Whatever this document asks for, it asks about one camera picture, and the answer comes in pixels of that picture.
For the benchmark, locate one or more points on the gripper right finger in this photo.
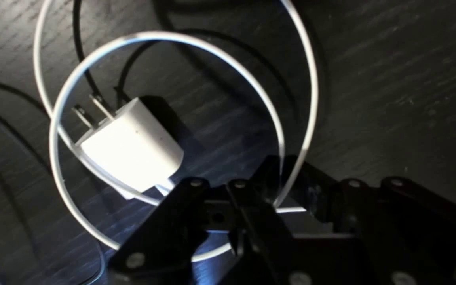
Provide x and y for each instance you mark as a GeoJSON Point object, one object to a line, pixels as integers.
{"type": "Point", "coordinates": [410, 237]}

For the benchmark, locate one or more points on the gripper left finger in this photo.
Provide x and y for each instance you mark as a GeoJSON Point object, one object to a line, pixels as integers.
{"type": "Point", "coordinates": [164, 233]}

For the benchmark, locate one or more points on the white charger plug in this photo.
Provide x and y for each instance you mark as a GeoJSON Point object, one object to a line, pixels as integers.
{"type": "Point", "coordinates": [133, 150]}

